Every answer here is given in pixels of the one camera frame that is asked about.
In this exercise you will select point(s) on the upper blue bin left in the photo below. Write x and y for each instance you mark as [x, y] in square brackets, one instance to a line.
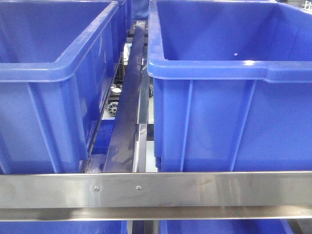
[57, 62]

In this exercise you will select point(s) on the steel shelf divider rail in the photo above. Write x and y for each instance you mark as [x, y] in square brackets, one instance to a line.
[121, 150]

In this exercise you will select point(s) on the upper blue bin right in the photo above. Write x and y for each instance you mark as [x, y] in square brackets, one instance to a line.
[232, 85]

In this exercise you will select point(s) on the lower blue bin left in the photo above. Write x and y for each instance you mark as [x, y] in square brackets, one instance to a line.
[64, 227]

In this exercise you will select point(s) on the steel shelf front rail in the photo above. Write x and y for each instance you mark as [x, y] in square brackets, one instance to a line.
[156, 196]

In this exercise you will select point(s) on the blue bin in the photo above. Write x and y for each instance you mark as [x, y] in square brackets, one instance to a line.
[57, 62]
[240, 226]
[232, 85]
[64, 227]

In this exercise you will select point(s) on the lower blue bin right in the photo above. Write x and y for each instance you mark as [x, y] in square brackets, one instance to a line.
[240, 226]

